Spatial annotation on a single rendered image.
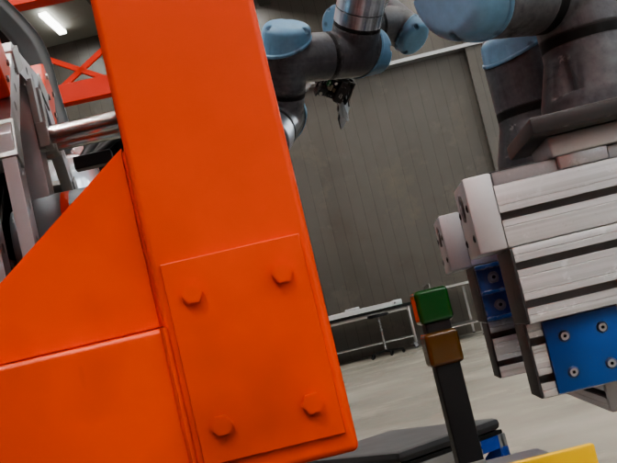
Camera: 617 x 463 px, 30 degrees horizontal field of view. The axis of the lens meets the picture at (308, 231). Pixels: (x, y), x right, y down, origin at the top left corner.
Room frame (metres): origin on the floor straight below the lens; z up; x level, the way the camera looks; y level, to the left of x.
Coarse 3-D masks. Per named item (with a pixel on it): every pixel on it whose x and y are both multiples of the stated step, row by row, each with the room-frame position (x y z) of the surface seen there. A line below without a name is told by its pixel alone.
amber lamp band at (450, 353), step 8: (424, 336) 1.33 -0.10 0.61; (432, 336) 1.33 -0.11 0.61; (440, 336) 1.33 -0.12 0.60; (448, 336) 1.33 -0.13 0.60; (456, 336) 1.33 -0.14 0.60; (424, 344) 1.34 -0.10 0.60; (432, 344) 1.33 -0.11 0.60; (440, 344) 1.33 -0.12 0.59; (448, 344) 1.33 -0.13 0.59; (456, 344) 1.33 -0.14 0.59; (424, 352) 1.36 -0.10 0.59; (432, 352) 1.33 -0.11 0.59; (440, 352) 1.33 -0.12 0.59; (448, 352) 1.33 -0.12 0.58; (456, 352) 1.33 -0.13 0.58; (432, 360) 1.33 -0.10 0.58; (440, 360) 1.33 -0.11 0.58; (448, 360) 1.33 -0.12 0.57; (456, 360) 1.33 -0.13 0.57
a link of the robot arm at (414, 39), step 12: (396, 0) 2.21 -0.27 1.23; (396, 12) 2.17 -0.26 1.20; (408, 12) 2.19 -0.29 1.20; (396, 24) 2.16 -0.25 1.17; (408, 24) 2.17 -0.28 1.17; (420, 24) 2.17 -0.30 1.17; (396, 36) 2.17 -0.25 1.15; (408, 36) 2.17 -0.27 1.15; (420, 36) 2.19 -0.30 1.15; (396, 48) 2.20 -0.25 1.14; (408, 48) 2.19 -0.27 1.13; (420, 48) 2.22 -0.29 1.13
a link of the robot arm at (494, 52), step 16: (496, 48) 1.84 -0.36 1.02; (512, 48) 1.82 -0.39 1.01; (528, 48) 1.82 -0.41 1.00; (496, 64) 1.84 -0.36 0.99; (512, 64) 1.82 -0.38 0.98; (528, 64) 1.82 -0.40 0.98; (496, 80) 1.85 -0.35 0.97; (512, 80) 1.83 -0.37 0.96; (528, 80) 1.82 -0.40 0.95; (496, 96) 1.86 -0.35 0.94; (512, 96) 1.83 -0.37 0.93; (528, 96) 1.82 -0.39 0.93; (496, 112) 1.87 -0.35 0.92
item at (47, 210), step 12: (72, 192) 1.62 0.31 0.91; (36, 204) 1.60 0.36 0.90; (48, 204) 1.60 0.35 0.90; (60, 204) 1.59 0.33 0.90; (12, 216) 1.60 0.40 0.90; (36, 216) 1.58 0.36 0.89; (48, 216) 1.58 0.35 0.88; (60, 216) 1.58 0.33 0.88; (12, 228) 1.59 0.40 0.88; (48, 228) 1.58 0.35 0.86; (12, 240) 1.58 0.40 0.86
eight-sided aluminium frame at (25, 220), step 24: (24, 72) 1.60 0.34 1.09; (48, 96) 1.77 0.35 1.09; (0, 120) 1.39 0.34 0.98; (48, 120) 1.76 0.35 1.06; (0, 144) 1.37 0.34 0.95; (0, 168) 1.39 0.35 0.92; (24, 192) 1.38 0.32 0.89; (24, 216) 1.38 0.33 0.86; (0, 240) 1.39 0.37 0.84; (24, 240) 1.38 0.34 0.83; (0, 264) 1.37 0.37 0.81
